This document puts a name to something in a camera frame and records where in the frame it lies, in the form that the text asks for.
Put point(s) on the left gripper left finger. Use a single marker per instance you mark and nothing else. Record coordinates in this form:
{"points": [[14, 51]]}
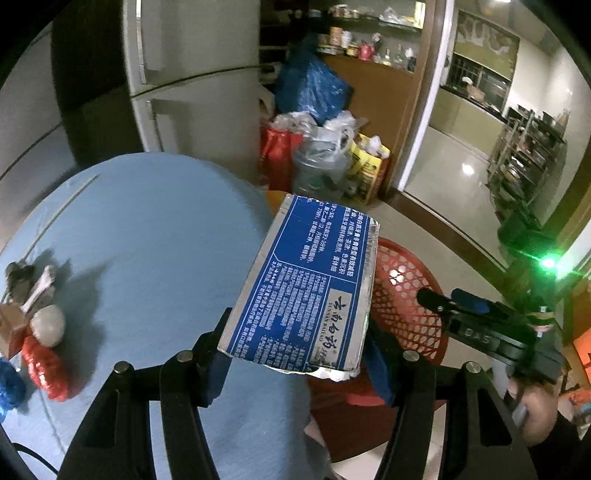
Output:
{"points": [[212, 364]]}

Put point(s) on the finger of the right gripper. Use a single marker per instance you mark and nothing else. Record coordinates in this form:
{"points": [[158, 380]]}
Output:
{"points": [[478, 304], [435, 302]]}

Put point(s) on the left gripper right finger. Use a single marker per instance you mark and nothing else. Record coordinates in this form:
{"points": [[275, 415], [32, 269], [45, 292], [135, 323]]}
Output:
{"points": [[382, 356]]}

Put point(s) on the red plastic bag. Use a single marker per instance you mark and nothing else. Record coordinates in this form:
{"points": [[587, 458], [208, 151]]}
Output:
{"points": [[45, 369]]}

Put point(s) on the white paper ball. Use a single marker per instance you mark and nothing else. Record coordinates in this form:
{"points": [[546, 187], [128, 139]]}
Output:
{"points": [[48, 326]]}

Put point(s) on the red white carton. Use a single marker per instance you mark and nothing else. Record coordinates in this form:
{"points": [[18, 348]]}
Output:
{"points": [[14, 328]]}

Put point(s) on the grey plastic bag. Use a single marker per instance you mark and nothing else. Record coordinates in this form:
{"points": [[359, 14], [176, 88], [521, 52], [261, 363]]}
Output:
{"points": [[19, 277]]}

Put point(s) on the white purple medicine box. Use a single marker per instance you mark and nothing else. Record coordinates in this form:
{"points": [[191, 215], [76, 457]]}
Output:
{"points": [[43, 284]]}

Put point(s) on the metal kitchen rack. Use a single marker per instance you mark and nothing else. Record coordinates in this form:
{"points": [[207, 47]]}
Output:
{"points": [[525, 153]]}

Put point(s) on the person's right hand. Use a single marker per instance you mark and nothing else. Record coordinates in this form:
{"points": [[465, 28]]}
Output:
{"points": [[541, 403]]}

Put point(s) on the red plastic mesh basket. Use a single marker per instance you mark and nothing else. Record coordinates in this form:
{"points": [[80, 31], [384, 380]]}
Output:
{"points": [[351, 417]]}

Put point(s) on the blue round table cloth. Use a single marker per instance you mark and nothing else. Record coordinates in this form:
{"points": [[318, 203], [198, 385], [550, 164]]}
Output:
{"points": [[148, 257]]}

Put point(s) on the yellow shopping bag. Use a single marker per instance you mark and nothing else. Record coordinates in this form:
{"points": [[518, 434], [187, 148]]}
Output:
{"points": [[370, 159]]}

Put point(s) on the large clear water jug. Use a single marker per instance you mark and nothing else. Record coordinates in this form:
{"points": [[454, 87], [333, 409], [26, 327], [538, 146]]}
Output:
{"points": [[320, 168]]}

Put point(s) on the white plastic bags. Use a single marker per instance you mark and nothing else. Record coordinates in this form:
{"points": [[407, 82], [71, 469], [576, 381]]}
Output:
{"points": [[340, 130]]}

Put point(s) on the long white rod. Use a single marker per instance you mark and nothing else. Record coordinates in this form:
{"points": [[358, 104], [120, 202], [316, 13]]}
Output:
{"points": [[47, 225]]}

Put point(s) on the red shopping bag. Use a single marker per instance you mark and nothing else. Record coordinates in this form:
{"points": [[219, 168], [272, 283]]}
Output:
{"points": [[276, 164]]}

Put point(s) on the wooden shelf unit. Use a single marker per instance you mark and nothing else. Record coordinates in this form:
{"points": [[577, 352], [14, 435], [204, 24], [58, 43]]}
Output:
{"points": [[380, 48]]}

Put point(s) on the large blue plastic bag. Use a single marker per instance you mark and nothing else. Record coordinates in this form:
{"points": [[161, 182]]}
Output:
{"points": [[306, 84]]}

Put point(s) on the grey drawer cabinet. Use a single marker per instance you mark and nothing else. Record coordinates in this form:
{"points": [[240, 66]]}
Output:
{"points": [[35, 154]]}

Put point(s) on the silver two-door refrigerator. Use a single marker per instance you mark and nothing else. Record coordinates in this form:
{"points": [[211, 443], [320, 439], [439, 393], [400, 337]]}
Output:
{"points": [[193, 75]]}

